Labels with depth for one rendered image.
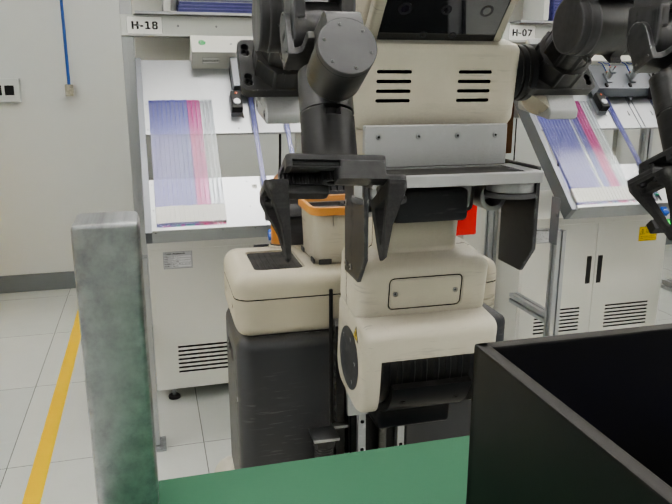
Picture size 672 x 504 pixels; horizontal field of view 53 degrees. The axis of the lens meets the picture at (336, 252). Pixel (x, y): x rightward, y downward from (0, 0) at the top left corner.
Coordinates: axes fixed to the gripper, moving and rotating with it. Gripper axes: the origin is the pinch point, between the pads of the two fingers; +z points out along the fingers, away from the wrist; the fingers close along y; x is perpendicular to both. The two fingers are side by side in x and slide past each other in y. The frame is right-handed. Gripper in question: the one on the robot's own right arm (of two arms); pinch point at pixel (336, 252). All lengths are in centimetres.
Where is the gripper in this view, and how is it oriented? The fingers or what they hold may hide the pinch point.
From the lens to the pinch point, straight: 68.1
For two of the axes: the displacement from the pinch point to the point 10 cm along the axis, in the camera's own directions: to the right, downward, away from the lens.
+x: -2.2, 2.3, 9.5
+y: 9.7, -0.1, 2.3
